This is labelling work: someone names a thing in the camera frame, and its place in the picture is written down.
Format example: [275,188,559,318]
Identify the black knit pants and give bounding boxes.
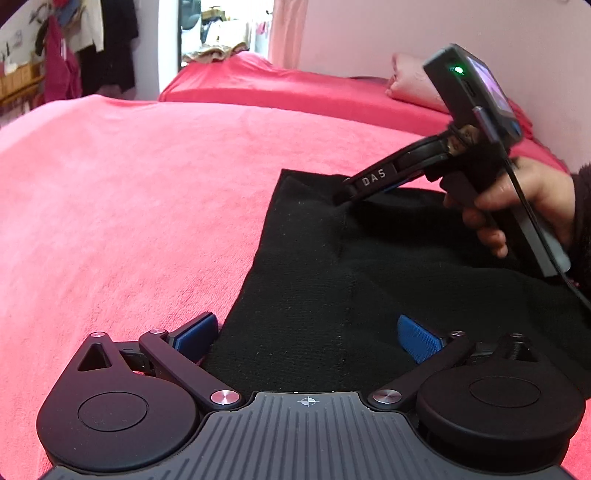
[204,170,590,395]

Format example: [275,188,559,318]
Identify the right hand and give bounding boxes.
[440,157,576,258]

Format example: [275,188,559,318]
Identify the pink folded quilt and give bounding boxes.
[386,53,449,114]

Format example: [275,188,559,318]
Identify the far bed pink cover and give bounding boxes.
[157,51,569,174]

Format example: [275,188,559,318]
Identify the bed pink cover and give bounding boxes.
[157,51,569,174]
[0,94,591,480]

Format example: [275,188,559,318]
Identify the near bed pink cover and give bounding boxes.
[0,94,591,480]

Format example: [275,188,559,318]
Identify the pink curtain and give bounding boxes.
[269,0,308,69]

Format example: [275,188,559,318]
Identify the beige cloth on bed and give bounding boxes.
[181,42,249,64]

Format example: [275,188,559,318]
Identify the washing machine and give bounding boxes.
[179,0,201,30]

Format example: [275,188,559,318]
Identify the black hanging coat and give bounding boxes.
[77,0,139,96]

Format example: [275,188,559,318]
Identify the magenta hanging jacket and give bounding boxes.
[44,16,82,103]

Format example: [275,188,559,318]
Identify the wooden shelf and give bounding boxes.
[1,62,44,115]

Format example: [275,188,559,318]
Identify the white hanging shirt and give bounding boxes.
[67,0,104,53]

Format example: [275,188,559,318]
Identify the camera box with screen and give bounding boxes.
[423,44,523,149]

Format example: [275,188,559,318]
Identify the black cable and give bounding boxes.
[471,105,591,312]

